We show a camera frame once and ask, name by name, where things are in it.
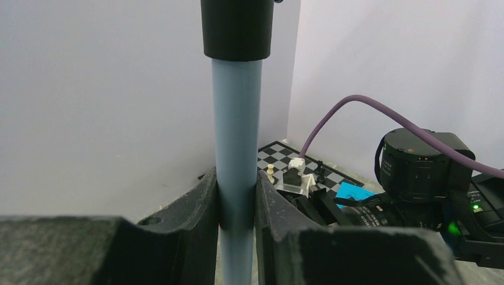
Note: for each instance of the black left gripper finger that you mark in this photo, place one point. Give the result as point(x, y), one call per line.
point(175, 245)

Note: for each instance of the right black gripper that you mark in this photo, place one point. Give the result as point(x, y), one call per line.
point(296, 246)

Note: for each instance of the blue sheet music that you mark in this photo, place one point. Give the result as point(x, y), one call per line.
point(352, 192)

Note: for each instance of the light blue music stand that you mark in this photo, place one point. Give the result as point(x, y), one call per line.
point(237, 39)

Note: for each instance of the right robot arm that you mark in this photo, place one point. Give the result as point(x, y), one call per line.
point(429, 190)

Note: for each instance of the black chess pieces pair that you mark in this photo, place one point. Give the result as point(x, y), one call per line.
point(320, 172)

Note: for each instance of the cream chess piece standing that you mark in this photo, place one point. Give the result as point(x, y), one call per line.
point(270, 172)

